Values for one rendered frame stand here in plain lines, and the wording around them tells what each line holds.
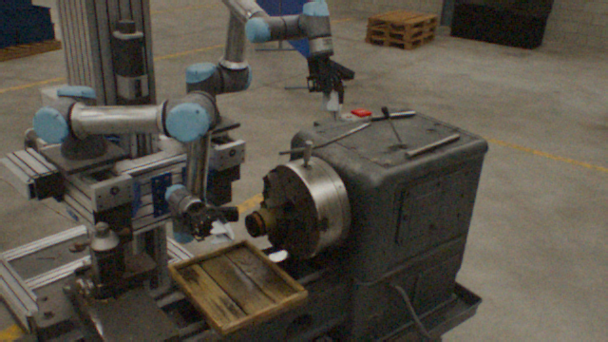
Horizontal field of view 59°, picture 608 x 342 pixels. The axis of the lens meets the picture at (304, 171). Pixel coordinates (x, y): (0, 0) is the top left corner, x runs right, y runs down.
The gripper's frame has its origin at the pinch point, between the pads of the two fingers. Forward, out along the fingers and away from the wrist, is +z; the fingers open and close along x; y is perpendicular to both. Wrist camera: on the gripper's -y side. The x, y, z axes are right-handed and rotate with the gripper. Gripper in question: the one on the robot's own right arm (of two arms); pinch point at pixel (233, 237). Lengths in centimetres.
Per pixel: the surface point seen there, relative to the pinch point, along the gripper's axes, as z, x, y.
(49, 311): -17, -15, 49
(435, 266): 18, -31, -75
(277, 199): -4.8, 4.6, -19.1
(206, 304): 0.5, -19.4, 10.1
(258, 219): -0.8, 2.6, -9.3
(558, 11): -416, -65, -947
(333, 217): 12.0, 3.5, -28.0
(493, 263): -31, -111, -206
